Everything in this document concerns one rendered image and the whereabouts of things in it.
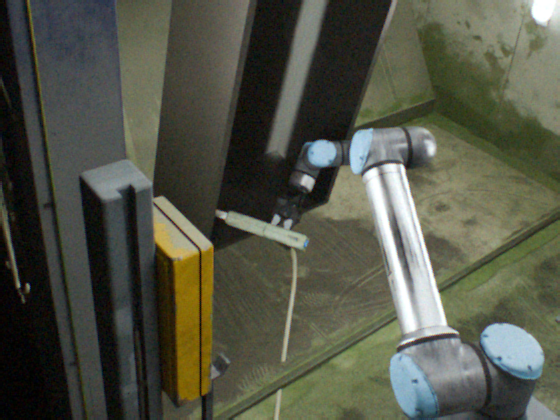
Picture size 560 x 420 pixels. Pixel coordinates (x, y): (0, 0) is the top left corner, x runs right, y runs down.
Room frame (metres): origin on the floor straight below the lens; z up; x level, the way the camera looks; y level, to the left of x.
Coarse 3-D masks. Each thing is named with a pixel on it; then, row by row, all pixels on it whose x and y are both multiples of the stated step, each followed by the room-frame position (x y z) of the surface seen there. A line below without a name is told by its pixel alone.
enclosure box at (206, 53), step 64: (192, 0) 1.86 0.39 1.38; (256, 0) 1.68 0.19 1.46; (320, 0) 2.35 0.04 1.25; (384, 0) 2.14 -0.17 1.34; (192, 64) 1.86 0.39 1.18; (256, 64) 2.26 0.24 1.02; (320, 64) 2.32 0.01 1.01; (192, 128) 1.86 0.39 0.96; (256, 128) 2.35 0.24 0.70; (320, 128) 2.29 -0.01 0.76; (192, 192) 1.85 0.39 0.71; (256, 192) 2.19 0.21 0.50; (320, 192) 2.26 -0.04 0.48
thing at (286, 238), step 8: (224, 216) 1.92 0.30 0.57; (232, 216) 1.91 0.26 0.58; (240, 216) 1.91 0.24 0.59; (248, 216) 1.91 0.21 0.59; (232, 224) 1.90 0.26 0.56; (240, 224) 1.89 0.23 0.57; (248, 224) 1.88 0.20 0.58; (256, 224) 1.88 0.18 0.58; (264, 224) 1.88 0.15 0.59; (256, 232) 1.86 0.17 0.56; (264, 232) 1.85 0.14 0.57; (272, 232) 1.85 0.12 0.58; (280, 232) 1.84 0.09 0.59; (288, 232) 1.84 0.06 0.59; (296, 232) 1.84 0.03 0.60; (280, 240) 1.82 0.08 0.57; (288, 240) 1.82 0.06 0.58; (304, 240) 1.81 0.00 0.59; (288, 248) 1.95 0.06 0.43; (304, 248) 1.82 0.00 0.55
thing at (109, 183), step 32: (128, 160) 0.62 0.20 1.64; (96, 192) 0.56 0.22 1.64; (128, 192) 0.58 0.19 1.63; (96, 224) 0.56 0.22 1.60; (128, 224) 0.58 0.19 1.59; (96, 256) 0.57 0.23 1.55; (128, 256) 0.57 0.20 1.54; (96, 288) 0.57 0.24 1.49; (128, 288) 0.56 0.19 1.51; (96, 320) 0.58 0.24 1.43; (128, 320) 0.56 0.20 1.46; (128, 352) 0.55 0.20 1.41; (128, 384) 0.55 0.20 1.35; (160, 384) 0.58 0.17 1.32; (128, 416) 0.55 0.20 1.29; (160, 416) 0.58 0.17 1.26
